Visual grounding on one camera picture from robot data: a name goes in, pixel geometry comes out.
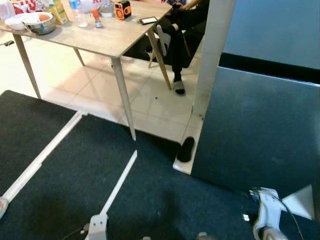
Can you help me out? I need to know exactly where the green yellow juice carton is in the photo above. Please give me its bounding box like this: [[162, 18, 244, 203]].
[[47, 0, 70, 26]]

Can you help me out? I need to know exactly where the wooden chair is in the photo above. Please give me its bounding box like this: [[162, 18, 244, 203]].
[[147, 24, 192, 69]]

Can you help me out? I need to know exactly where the white-capped clear water bottle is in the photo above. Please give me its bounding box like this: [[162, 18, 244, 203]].
[[69, 0, 89, 29]]

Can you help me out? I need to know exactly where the black slipper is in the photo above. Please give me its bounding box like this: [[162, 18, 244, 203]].
[[176, 136, 196, 164]]

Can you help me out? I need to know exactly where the black smartphone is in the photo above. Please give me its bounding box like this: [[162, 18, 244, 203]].
[[138, 16, 160, 26]]

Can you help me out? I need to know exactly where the white bowl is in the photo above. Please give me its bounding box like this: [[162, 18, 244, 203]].
[[3, 13, 32, 31]]

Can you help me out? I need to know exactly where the small grey freezer door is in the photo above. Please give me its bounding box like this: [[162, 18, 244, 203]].
[[220, 0, 320, 71]]

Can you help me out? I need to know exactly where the grey two-door fridge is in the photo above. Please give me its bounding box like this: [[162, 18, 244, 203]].
[[191, 0, 320, 202]]

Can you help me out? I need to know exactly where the light wooden table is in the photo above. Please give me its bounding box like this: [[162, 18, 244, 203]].
[[0, 0, 173, 142]]

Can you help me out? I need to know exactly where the long white tape strip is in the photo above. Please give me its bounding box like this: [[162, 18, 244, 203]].
[[0, 111, 87, 203]]

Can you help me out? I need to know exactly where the metal mixing bowl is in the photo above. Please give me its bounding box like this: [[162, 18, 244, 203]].
[[22, 12, 58, 36]]

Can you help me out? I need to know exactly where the red white printed bag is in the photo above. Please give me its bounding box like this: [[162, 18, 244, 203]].
[[9, 0, 40, 16]]

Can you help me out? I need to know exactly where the short white tape strip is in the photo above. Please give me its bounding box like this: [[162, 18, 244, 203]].
[[99, 150, 138, 217]]

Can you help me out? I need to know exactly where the dark blue carpet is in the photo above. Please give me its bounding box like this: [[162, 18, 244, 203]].
[[0, 90, 320, 240]]

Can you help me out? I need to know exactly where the small orange-capped bottle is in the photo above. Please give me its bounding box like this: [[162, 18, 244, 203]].
[[91, 8, 104, 29]]

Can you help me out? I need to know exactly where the orange black speaker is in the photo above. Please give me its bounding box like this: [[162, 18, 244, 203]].
[[113, 0, 133, 21]]

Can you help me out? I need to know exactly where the white bag with red print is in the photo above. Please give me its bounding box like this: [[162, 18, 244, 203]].
[[79, 0, 117, 13]]

